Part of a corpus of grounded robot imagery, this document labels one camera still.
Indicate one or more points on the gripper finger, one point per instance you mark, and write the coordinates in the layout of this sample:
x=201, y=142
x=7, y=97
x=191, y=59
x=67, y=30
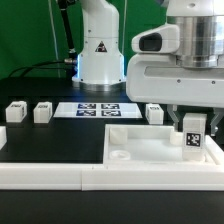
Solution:
x=218, y=115

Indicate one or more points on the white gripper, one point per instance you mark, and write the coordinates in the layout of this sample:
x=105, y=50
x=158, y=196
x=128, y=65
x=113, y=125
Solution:
x=177, y=66

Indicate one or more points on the white square tabletop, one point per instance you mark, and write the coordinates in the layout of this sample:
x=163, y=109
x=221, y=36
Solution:
x=146, y=144

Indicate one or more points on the white sheet with tags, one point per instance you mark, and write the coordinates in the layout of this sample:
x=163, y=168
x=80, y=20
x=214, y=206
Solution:
x=97, y=110

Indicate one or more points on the white U-shaped fence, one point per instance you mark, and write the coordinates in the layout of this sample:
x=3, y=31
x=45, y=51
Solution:
x=44, y=176

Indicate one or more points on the thin white pole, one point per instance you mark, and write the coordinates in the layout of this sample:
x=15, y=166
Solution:
x=54, y=34

